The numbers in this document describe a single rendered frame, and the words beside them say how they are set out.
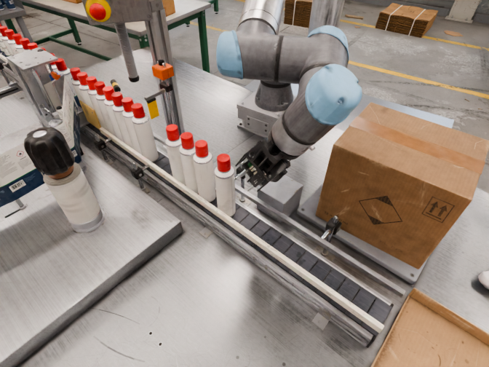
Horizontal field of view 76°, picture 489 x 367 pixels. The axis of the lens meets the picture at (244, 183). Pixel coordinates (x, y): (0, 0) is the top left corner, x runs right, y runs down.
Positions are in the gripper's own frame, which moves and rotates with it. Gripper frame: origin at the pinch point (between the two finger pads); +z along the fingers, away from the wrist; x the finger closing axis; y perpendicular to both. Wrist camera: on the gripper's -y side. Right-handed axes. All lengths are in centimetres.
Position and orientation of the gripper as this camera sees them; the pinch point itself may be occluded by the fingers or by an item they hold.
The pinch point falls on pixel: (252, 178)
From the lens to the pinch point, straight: 74.4
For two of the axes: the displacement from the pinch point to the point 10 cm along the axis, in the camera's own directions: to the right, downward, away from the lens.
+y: -6.6, 5.2, -5.4
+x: 6.5, 7.6, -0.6
